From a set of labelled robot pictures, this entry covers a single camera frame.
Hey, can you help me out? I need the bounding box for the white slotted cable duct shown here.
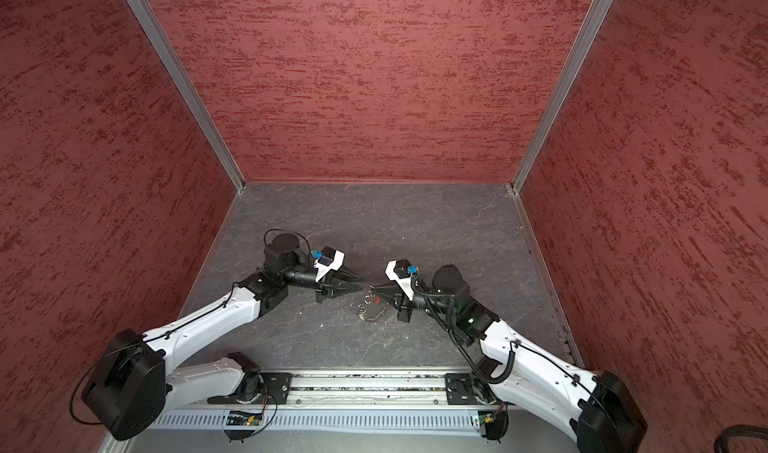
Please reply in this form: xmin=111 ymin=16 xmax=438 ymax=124
xmin=134 ymin=409 xmax=499 ymax=437

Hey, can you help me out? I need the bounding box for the aluminium front rail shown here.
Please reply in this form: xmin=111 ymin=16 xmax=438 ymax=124
xmin=122 ymin=367 xmax=610 ymax=409

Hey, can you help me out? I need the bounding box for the keyring chain with keys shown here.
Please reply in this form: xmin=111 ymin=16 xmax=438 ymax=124
xmin=356 ymin=293 xmax=388 ymax=324

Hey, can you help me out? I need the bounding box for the left aluminium corner post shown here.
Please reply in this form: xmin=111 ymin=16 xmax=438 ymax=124
xmin=125 ymin=0 xmax=247 ymax=195

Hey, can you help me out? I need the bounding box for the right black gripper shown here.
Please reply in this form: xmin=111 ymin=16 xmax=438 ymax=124
xmin=372 ymin=281 xmax=457 ymax=324

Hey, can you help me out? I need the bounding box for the right aluminium corner post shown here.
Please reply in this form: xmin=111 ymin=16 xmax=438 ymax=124
xmin=511 ymin=0 xmax=614 ymax=195

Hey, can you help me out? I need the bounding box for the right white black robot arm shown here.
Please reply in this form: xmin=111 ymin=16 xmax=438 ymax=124
xmin=370 ymin=260 xmax=648 ymax=452

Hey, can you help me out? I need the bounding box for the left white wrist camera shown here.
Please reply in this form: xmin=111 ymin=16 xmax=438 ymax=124
xmin=311 ymin=247 xmax=345 ymax=283

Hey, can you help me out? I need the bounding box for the black corrugated hose loop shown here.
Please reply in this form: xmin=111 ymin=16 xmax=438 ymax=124
xmin=713 ymin=424 xmax=768 ymax=453

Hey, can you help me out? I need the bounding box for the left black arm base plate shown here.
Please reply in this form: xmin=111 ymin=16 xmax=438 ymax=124
xmin=206 ymin=372 xmax=294 ymax=406

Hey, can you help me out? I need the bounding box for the aluminium corner post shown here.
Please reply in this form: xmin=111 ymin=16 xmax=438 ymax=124
xmin=125 ymin=0 xmax=247 ymax=195
xmin=511 ymin=0 xmax=614 ymax=195

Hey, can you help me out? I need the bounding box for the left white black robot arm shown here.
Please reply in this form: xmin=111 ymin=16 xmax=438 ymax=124
xmin=70 ymin=228 xmax=364 ymax=441

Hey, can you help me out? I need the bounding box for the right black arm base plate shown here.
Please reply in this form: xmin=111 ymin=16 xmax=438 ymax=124
xmin=443 ymin=372 xmax=520 ymax=409

